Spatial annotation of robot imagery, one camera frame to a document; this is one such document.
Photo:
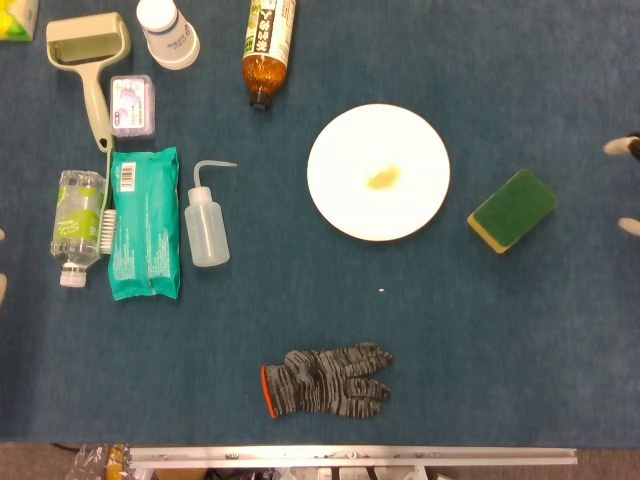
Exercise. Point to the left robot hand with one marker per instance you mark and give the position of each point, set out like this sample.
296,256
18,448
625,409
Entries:
2,290

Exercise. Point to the clear plastic bag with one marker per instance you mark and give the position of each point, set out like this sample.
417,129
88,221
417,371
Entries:
100,460

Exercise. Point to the white lidded jar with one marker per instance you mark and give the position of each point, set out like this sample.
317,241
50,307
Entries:
170,40

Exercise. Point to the purple cotton swab box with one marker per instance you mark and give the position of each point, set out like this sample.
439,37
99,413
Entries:
132,107

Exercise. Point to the teal table cloth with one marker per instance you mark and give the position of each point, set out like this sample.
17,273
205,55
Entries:
300,300

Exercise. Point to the brown tea bottle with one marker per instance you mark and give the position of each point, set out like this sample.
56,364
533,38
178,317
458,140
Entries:
265,55

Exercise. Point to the teal wet wipes pack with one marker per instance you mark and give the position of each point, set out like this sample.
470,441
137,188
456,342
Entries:
145,225

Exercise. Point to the green yellow sponge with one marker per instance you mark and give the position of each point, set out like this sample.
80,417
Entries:
515,210

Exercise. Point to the white round plate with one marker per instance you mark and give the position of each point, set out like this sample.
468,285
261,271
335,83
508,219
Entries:
380,150

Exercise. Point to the clear squeeze wash bottle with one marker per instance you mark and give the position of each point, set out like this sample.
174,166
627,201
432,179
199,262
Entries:
206,230

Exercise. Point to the beige lint roller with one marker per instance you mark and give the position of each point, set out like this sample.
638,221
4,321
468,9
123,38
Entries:
95,100

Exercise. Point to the aluminium rail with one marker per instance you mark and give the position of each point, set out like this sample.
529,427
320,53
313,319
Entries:
350,455

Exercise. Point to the right robot hand silver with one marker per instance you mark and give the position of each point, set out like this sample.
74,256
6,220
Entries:
627,145

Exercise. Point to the grey knit work glove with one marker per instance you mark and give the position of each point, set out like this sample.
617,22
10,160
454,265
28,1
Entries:
320,382

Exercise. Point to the clear water bottle green label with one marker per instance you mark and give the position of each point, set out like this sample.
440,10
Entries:
77,220

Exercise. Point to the yellow green tissue pack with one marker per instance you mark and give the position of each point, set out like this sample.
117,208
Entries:
15,20

